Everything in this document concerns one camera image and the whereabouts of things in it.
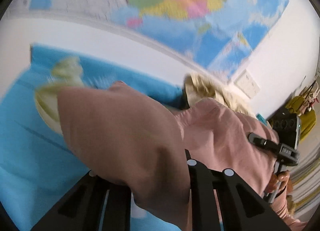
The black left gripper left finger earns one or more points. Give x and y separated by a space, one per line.
92 204

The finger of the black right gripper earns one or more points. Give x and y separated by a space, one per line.
264 143

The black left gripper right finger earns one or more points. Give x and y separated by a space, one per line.
224 201

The pink jacket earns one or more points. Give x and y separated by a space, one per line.
128 138

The person's right hand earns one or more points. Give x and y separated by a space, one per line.
281 181

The olive yellow hanging garment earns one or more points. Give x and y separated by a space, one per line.
299 106

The blue floral bed sheet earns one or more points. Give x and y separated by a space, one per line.
37 169

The cream yellow garment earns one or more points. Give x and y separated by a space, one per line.
198 87

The white wall socket panel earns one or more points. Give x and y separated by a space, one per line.
247 84

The colourful wall map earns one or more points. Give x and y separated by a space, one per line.
218 35

